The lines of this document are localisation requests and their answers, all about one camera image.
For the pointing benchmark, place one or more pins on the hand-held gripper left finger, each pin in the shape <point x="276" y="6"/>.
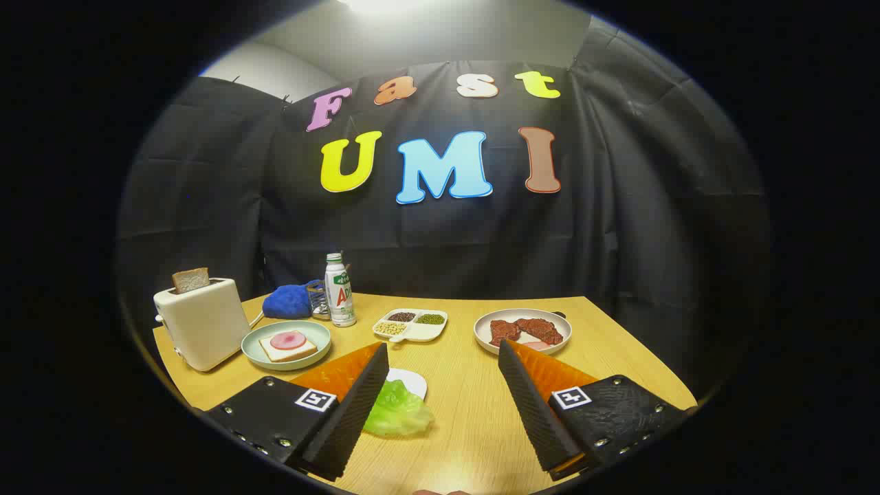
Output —
<point x="357" y="412"/>

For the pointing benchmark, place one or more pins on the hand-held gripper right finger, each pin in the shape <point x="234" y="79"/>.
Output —
<point x="533" y="412"/>

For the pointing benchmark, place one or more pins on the green lettuce leaf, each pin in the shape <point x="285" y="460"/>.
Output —
<point x="399" y="412"/>

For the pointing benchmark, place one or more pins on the toasted bread slice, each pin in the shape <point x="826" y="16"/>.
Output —
<point x="190" y="280"/>

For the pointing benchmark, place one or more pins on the small white plate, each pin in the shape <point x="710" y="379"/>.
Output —
<point x="411" y="379"/>

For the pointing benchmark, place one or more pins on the pale pink ham slice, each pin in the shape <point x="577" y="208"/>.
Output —
<point x="536" y="344"/>

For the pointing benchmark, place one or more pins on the large brown meat piece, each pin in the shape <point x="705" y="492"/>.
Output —
<point x="543" y="330"/>

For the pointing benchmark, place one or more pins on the small brown meat piece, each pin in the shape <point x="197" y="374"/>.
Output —
<point x="504" y="332"/>

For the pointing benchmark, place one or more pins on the white bread slice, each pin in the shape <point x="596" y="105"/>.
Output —
<point x="292" y="353"/>

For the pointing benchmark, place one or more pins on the light green plate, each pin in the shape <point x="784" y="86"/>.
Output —
<point x="316" y="333"/>

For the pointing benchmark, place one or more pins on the yellow soybeans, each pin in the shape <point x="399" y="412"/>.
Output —
<point x="391" y="328"/>

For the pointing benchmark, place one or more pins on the white round meat plate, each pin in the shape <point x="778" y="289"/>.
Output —
<point x="485" y="323"/>

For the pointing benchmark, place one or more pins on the white divided dish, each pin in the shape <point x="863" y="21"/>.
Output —
<point x="426" y="333"/>

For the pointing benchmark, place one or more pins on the dark red beans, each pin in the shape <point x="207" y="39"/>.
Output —
<point x="402" y="317"/>

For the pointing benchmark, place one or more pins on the white drink bottle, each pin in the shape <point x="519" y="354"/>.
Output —
<point x="340" y="295"/>

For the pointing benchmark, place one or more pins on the green mung beans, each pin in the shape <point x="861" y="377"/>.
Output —
<point x="430" y="319"/>

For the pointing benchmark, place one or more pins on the blue cloth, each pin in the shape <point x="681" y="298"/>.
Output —
<point x="287" y="302"/>

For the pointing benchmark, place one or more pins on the white toaster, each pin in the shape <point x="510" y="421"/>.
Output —
<point x="203" y="326"/>

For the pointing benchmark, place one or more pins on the black backdrop cloth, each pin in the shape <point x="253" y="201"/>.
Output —
<point x="426" y="240"/>

